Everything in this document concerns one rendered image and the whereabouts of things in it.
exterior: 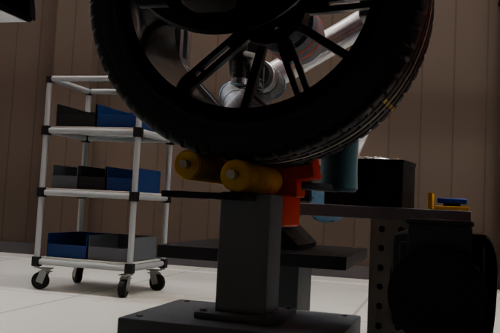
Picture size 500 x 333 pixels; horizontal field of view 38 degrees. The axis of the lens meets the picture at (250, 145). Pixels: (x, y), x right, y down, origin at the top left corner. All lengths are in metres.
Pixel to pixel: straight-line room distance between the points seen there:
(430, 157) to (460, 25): 0.87
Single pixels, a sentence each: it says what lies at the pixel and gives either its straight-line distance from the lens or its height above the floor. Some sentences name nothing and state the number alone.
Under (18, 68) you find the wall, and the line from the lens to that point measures 5.73.
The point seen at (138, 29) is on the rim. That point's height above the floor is 0.77.
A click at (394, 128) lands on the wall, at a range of 4.76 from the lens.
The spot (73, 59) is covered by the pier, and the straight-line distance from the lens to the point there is 5.38.
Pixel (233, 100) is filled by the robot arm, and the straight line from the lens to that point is 2.15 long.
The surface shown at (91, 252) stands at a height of 0.19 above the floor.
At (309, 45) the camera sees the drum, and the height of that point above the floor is 0.80.
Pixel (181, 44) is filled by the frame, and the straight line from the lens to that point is 1.67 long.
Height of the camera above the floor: 0.44
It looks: 5 degrees up
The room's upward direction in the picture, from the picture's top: 3 degrees clockwise
